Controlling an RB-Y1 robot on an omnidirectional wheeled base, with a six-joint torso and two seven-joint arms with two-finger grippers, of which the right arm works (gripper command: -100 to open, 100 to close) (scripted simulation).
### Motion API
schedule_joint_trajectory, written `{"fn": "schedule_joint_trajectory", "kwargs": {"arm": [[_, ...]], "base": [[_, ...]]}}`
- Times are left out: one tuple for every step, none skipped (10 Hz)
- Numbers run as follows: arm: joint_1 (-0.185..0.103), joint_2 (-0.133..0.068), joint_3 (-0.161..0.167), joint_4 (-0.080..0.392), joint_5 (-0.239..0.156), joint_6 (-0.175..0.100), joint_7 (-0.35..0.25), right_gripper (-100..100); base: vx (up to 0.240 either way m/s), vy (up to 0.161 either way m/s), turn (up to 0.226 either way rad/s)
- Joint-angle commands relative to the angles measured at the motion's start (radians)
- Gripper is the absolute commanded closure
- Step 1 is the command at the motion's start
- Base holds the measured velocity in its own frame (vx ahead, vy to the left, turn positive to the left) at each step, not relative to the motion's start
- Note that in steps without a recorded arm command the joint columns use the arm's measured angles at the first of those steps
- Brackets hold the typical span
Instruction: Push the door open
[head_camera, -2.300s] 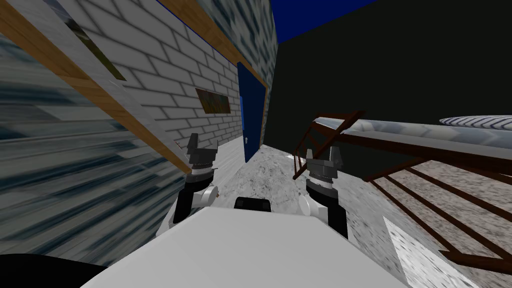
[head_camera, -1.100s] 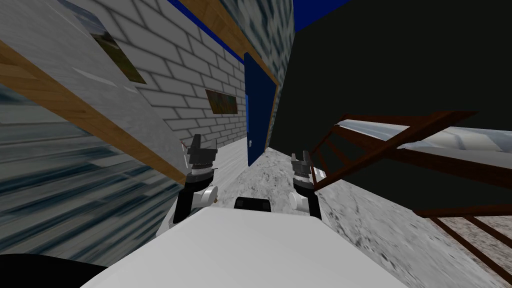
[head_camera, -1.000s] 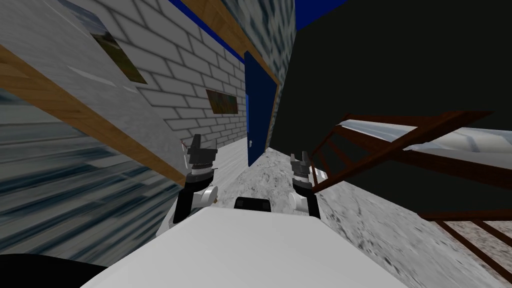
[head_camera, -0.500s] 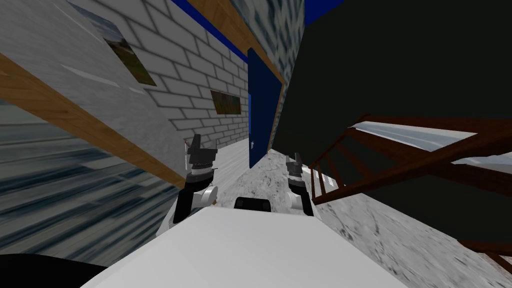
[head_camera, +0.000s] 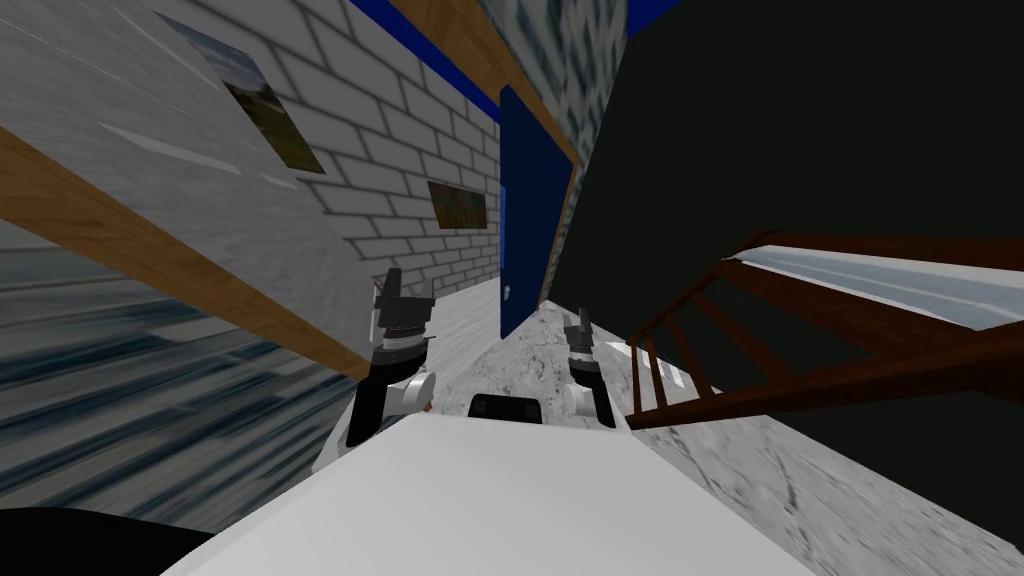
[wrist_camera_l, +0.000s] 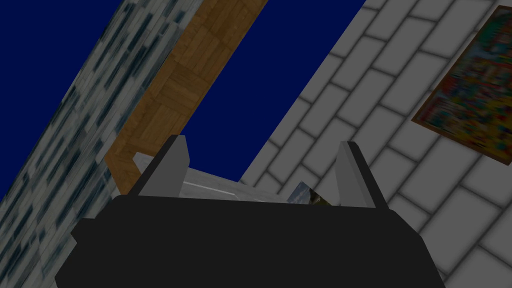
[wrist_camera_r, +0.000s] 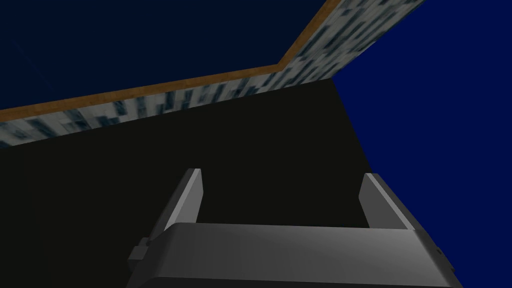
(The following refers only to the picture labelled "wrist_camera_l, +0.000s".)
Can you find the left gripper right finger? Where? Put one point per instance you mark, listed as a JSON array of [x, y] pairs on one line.
[[354, 180]]

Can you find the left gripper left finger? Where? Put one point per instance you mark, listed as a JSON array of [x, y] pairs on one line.
[[168, 172]]

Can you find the small grey framed picture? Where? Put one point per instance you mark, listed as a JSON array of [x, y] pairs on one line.
[[306, 195]]

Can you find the colourful framed wall picture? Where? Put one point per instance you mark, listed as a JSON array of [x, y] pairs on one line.
[[472, 92]]

